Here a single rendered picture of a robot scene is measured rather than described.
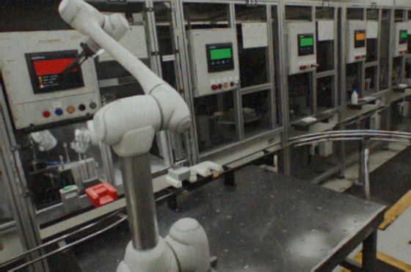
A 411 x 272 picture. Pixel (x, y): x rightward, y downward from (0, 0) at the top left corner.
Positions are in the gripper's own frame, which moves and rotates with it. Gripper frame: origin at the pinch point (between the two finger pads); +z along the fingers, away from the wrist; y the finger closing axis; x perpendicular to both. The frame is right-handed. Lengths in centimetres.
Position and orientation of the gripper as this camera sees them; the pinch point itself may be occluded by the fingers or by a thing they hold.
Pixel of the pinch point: (67, 70)
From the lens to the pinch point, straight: 161.9
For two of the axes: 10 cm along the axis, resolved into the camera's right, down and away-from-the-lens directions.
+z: -7.9, 4.7, 3.9
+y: 0.2, 6.6, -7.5
